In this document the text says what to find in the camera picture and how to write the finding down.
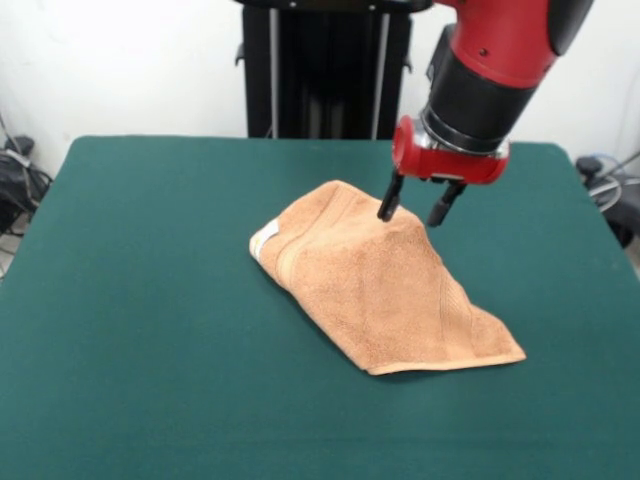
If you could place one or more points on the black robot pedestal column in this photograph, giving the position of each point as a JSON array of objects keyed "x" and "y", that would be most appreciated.
[{"x": 325, "y": 75}]

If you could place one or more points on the black chair base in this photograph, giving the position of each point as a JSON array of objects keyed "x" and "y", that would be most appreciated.
[{"x": 17, "y": 170}]

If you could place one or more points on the tan terry towel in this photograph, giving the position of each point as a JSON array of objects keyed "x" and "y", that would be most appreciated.
[{"x": 375, "y": 290}]

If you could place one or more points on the dark green table cloth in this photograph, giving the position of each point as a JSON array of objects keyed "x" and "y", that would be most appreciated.
[{"x": 150, "y": 350}]

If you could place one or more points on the grey chair base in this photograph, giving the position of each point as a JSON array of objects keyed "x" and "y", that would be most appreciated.
[{"x": 592, "y": 165}]

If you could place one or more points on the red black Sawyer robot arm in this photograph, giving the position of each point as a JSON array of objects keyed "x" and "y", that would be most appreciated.
[{"x": 490, "y": 65}]

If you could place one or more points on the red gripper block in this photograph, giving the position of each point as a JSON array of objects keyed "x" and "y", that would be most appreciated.
[{"x": 445, "y": 160}]

